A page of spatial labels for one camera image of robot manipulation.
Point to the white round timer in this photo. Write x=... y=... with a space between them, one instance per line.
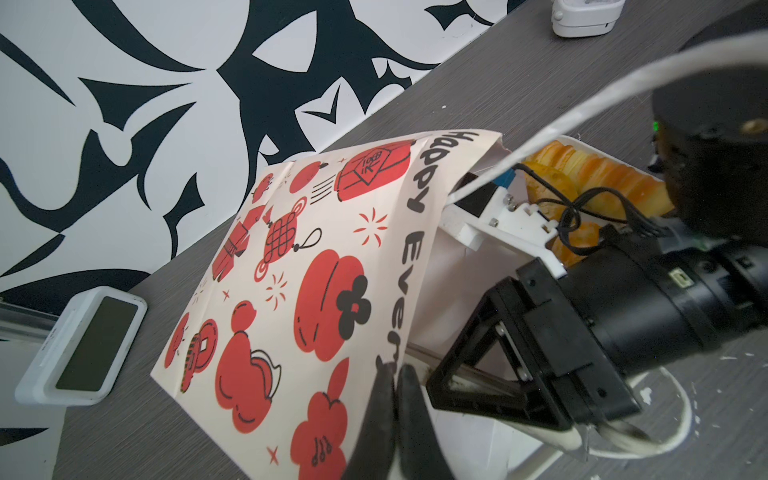
x=585 y=18

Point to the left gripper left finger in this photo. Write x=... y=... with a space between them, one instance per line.
x=374 y=452

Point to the white digital clock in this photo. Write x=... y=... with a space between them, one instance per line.
x=79 y=361

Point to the long striped fake bread loaf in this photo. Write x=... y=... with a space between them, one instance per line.
x=586 y=170

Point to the white plastic tray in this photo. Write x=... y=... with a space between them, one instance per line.
x=629 y=442

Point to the red white paper bag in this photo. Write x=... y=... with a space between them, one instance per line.
x=313 y=288

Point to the fake bagel bread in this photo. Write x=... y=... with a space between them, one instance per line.
x=543 y=196

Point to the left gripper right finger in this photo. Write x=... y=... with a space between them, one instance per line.
x=420 y=455

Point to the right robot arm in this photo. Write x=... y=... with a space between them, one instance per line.
x=711 y=144

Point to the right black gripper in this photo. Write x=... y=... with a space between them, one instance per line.
x=625 y=309

